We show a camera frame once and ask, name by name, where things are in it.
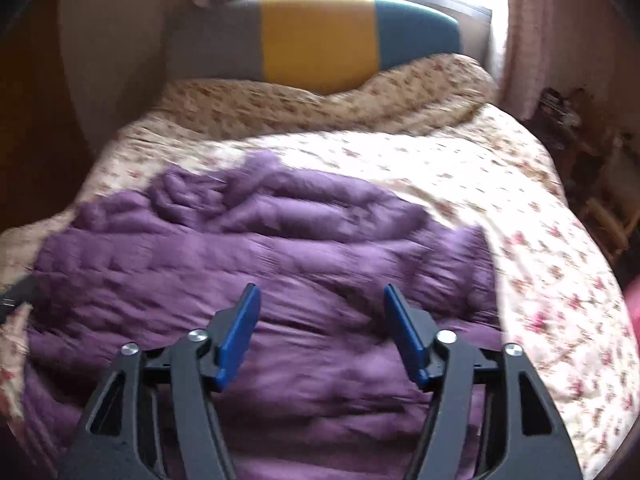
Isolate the grey yellow teal headboard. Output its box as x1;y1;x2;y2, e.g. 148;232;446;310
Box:
167;0;462;94

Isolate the floral white quilt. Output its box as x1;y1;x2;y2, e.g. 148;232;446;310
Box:
0;104;629;480

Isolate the cluttered wooden side furniture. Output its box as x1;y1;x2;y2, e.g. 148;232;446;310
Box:
525;88;639;264

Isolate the purple down jacket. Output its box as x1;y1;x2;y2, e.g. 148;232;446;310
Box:
23;152;501;479

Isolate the right pink curtain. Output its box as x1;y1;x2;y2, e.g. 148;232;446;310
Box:
500;0;558;120

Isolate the small-floral beige duvet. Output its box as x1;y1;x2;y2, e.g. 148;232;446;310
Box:
152;54;495;140

